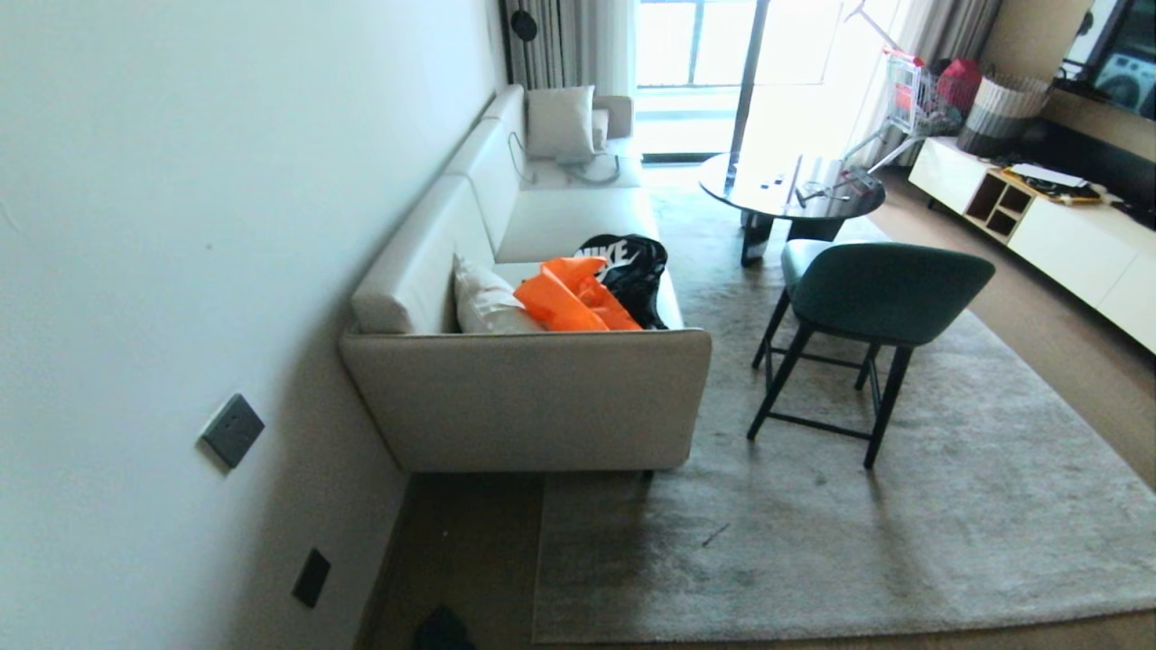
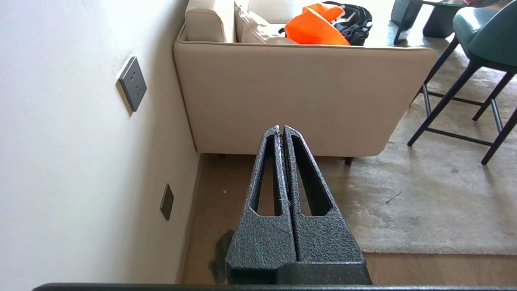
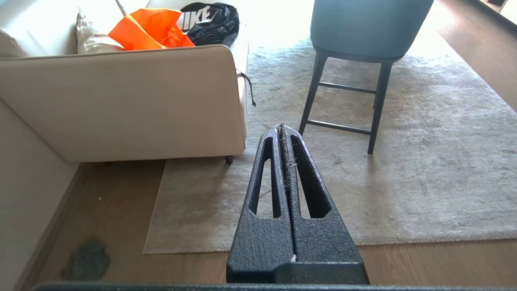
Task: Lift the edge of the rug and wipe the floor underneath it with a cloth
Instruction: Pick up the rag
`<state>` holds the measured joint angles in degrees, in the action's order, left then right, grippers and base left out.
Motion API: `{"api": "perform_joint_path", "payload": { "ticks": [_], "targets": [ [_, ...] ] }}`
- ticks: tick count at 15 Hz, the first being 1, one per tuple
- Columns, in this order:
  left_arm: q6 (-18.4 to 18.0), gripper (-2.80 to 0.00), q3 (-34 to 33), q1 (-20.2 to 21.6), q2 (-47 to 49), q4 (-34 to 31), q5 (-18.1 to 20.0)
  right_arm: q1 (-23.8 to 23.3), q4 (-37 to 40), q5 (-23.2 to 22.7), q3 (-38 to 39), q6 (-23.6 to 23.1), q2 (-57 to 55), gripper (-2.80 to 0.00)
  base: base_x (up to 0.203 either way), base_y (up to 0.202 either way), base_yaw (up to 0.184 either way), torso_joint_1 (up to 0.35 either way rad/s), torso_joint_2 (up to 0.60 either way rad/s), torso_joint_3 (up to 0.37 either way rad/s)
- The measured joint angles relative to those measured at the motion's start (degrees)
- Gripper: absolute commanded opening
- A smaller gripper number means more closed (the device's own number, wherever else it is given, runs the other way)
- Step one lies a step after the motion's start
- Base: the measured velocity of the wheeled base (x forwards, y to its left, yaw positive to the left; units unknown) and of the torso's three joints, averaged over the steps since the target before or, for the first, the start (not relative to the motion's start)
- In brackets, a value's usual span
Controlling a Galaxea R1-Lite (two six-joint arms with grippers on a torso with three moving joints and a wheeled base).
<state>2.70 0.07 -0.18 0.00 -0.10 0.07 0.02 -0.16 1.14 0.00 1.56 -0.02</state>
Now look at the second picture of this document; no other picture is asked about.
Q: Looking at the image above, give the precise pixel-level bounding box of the beige shaggy rug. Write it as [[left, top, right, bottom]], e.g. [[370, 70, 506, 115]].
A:
[[311, 20, 517, 256]]

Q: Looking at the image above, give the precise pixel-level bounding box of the grey wall socket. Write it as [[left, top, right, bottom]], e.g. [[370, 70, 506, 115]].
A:
[[117, 56, 148, 112]]

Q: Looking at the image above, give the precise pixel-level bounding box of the beige sofa cushion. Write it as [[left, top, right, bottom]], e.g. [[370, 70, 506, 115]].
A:
[[234, 1, 298, 44]]

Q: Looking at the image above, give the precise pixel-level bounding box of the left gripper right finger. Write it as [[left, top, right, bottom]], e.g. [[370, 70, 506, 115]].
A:
[[276, 125, 373, 285]]

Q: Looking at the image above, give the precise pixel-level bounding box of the beige fabric sofa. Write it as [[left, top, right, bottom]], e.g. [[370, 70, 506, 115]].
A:
[[174, 0, 439, 165]]

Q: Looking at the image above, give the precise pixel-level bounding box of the black backpack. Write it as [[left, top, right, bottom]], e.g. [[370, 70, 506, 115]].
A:
[[323, 1, 373, 46]]

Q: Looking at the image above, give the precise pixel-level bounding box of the orange bag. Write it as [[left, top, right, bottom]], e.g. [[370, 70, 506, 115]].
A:
[[285, 3, 351, 46]]

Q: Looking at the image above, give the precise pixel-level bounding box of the bronze wall socket plate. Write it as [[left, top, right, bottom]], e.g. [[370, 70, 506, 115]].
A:
[[160, 183, 174, 221]]

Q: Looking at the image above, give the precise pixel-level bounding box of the teal chair with black legs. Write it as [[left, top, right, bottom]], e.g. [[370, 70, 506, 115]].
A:
[[407, 0, 517, 165]]

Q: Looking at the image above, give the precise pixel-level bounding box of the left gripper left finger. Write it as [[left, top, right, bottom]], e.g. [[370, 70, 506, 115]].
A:
[[225, 125, 297, 285]]

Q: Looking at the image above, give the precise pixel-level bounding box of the dark coffee table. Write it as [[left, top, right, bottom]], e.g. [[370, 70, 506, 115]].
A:
[[391, 0, 501, 45]]

